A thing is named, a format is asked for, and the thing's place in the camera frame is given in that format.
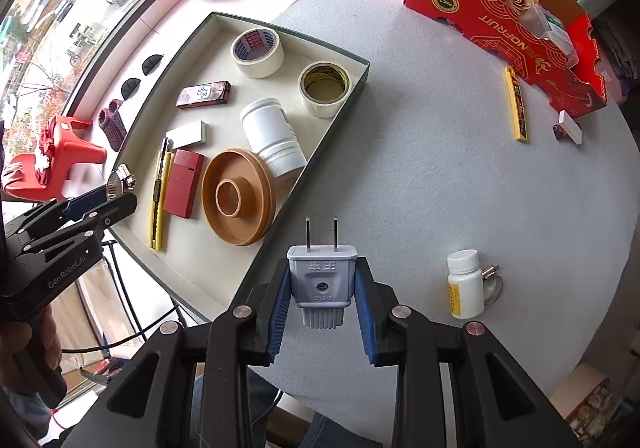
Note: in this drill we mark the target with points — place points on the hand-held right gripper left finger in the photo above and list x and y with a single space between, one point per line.
279 315

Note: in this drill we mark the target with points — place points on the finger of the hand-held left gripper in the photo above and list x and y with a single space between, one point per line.
100 220
75 209

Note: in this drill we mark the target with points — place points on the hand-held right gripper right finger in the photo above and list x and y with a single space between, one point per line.
366 315

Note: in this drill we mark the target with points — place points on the grey power plug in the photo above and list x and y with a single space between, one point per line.
322 278

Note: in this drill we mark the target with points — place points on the plain red box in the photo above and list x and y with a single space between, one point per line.
182 183

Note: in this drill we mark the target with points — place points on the large grey-edged tray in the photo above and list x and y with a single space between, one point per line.
200 250

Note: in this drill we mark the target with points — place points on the small white pill bottle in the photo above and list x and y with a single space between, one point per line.
465 285

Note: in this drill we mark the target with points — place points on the brown plastic spool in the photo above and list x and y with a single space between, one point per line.
215 228

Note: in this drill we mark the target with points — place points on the small white box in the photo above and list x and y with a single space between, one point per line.
187 134

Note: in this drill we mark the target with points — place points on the large white plastic jar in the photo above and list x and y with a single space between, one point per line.
270 137

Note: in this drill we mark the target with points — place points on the blue-core masking tape roll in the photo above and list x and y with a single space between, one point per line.
260 67

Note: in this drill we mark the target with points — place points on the person's left hand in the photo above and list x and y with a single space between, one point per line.
42 335

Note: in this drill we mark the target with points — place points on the red plastic stool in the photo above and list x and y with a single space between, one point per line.
75 152

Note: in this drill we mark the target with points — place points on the dark red knitted slipper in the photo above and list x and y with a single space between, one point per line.
118 115
111 132

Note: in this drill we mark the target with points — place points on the black round cushion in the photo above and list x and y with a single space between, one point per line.
151 63
131 87

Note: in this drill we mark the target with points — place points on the red patterned flat box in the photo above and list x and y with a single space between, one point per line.
204 94

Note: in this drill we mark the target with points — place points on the yellow-core masking tape roll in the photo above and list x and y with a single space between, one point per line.
320 110

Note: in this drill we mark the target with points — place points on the small white and red block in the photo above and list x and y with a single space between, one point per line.
570 126

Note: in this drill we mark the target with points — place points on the red cardboard box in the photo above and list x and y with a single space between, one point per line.
480 17

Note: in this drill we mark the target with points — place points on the clear plastic case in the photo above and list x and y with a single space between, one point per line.
547 32

